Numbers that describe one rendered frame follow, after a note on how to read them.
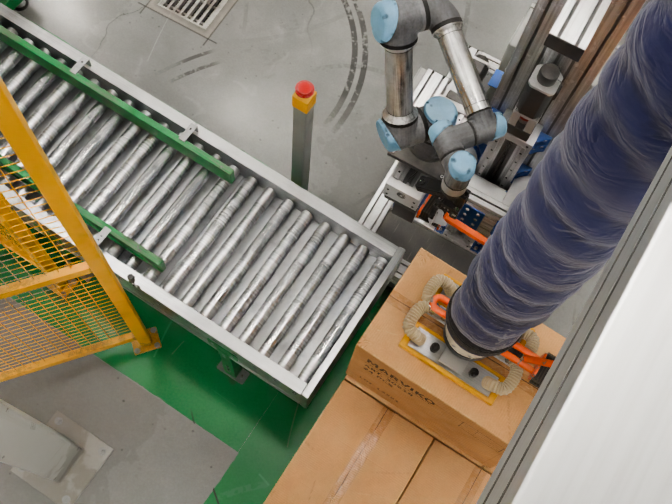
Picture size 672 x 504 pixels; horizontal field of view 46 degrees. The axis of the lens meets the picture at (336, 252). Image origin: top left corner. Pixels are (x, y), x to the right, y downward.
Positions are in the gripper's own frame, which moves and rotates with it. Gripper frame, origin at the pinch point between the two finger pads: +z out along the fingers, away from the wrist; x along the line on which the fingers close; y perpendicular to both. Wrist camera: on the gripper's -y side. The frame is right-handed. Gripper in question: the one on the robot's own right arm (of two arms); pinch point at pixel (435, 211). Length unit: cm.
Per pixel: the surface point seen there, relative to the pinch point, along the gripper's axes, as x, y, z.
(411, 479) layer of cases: -64, 40, 67
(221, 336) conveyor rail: -60, -46, 60
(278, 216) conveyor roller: -6, -57, 65
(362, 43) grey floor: 120, -92, 119
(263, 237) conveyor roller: -17, -57, 65
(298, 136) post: 20, -66, 46
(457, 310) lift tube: -32.6, 22.1, -20.1
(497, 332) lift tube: -36, 34, -30
